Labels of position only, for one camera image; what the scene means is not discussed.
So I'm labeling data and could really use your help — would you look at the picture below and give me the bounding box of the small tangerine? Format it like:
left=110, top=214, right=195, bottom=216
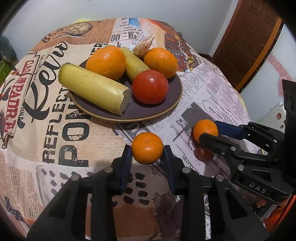
left=132, top=133, right=164, bottom=165
left=193, top=119, right=219, bottom=143

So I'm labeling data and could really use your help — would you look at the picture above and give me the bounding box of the green patterned box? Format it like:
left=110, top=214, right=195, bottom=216
left=0, top=60, right=12, bottom=85

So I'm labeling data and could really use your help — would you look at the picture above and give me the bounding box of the long yellow corn cob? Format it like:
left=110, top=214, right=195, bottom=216
left=58, top=63, right=132, bottom=115

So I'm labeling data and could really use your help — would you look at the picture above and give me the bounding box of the grey plush toy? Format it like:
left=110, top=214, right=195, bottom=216
left=0, top=36, right=16, bottom=62

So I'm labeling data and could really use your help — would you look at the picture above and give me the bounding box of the dark red jujube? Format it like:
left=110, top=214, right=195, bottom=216
left=194, top=147, right=215, bottom=162

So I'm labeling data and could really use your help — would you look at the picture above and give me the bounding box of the medium orange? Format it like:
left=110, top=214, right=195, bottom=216
left=144, top=47, right=178, bottom=78

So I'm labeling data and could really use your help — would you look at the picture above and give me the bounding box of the dark purple ceramic plate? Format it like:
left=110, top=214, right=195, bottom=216
left=59, top=61, right=183, bottom=123

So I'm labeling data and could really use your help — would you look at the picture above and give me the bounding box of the retro newspaper print tablecloth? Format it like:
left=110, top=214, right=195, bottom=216
left=1, top=18, right=250, bottom=237

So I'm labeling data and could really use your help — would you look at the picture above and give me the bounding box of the yellow chair back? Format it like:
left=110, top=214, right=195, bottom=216
left=75, top=19, right=90, bottom=23

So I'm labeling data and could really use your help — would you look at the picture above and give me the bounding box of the red tomato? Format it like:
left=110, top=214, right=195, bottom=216
left=132, top=70, right=169, bottom=104

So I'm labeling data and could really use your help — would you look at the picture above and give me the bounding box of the short yellow corn cob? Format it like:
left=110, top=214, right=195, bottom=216
left=120, top=47, right=149, bottom=82

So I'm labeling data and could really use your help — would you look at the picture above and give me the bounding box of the large orange with sticker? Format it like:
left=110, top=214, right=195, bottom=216
left=85, top=45, right=126, bottom=80

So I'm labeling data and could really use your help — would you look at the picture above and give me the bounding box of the brown wooden door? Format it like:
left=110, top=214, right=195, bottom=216
left=213, top=0, right=283, bottom=92

